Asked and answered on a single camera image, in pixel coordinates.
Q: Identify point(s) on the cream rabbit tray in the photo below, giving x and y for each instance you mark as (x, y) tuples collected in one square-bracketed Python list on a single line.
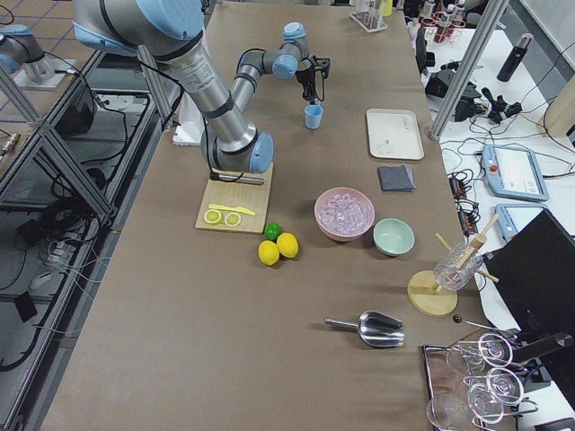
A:
[(394, 134)]

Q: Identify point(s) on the black thermos bottle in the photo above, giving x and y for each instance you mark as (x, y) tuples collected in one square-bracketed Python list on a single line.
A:
[(515, 57)]

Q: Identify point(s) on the light blue plastic cup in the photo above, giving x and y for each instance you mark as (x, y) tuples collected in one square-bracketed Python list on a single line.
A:
[(313, 116)]

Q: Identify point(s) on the wooden cutting board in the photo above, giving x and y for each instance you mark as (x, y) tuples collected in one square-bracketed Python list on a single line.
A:
[(237, 194)]

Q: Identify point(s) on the aluminium frame post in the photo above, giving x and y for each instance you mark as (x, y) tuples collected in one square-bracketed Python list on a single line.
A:
[(481, 36)]

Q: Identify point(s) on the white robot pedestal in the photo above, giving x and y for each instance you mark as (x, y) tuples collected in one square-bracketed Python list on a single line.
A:
[(189, 130)]

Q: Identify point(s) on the yellow lemon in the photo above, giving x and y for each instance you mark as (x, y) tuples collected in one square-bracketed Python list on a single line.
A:
[(268, 253), (288, 245)]

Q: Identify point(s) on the wine glass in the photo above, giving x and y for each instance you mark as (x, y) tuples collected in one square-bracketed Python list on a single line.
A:
[(473, 409), (471, 357), (501, 383)]

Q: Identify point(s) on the black glass tray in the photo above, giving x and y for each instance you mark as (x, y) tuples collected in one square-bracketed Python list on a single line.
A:
[(441, 379)]

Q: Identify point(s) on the teach pendant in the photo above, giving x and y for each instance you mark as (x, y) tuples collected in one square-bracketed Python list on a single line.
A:
[(513, 172), (514, 217)]

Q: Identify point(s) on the black monitor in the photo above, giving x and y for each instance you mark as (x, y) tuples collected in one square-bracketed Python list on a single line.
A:
[(536, 276)]

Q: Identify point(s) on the yellow plastic knife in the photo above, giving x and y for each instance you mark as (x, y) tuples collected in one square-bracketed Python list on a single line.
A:
[(240, 210)]

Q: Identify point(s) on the green empty bowl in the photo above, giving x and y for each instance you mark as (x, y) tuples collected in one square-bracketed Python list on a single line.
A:
[(393, 237)]

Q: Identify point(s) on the grey folded cloth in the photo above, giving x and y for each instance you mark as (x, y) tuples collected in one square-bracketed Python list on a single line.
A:
[(396, 178)]

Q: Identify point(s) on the pink bowl of ice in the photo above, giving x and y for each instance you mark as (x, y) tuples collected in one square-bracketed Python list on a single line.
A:
[(344, 214)]

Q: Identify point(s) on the steel ice scoop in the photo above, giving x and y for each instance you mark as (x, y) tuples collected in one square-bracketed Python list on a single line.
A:
[(374, 328)]

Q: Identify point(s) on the clear glass mug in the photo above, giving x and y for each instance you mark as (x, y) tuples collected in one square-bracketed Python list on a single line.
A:
[(455, 270)]

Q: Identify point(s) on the green lime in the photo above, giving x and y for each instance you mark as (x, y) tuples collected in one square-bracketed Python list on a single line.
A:
[(272, 231)]

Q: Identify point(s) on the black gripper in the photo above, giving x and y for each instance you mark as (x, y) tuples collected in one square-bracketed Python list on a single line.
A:
[(307, 80)]

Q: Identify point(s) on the lemon slice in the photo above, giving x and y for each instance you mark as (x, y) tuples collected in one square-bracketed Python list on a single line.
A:
[(213, 217), (232, 219)]

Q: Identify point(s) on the white wire rack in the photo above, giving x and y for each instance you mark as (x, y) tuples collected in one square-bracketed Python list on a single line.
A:
[(370, 21)]

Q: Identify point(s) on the steel muddler black tip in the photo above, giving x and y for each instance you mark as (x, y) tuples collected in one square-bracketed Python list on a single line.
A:
[(240, 178)]

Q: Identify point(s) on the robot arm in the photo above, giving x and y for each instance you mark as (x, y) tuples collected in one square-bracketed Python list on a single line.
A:
[(18, 47), (172, 32)]

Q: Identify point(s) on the red wire bottle basket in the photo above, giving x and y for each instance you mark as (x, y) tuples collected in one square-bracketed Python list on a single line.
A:
[(439, 23)]

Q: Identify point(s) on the wooden cup stand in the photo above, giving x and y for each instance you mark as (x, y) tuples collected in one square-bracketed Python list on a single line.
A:
[(428, 296)]

